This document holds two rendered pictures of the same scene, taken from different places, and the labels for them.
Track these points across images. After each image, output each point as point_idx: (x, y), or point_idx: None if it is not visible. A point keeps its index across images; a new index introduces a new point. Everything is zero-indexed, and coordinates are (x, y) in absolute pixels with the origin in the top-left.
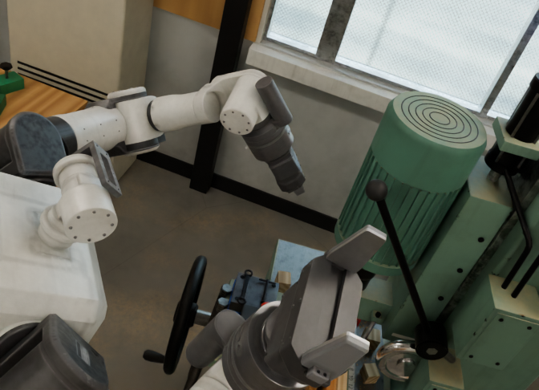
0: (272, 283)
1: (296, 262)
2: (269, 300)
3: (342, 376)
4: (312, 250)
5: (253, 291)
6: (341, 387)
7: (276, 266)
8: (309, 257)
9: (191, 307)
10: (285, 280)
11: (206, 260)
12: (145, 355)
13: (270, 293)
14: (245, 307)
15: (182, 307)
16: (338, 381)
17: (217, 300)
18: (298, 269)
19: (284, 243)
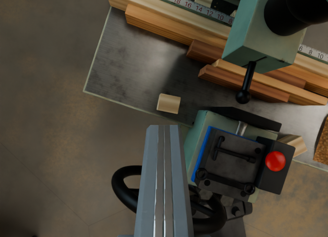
0: (221, 142)
1: (124, 74)
2: (246, 148)
3: (314, 64)
4: (102, 46)
5: (232, 169)
6: (326, 70)
7: (132, 103)
8: (114, 53)
9: (208, 219)
10: (174, 103)
11: (132, 196)
12: (194, 214)
13: (234, 145)
14: (265, 187)
15: (212, 232)
16: (318, 71)
17: (224, 206)
18: (136, 73)
19: (91, 84)
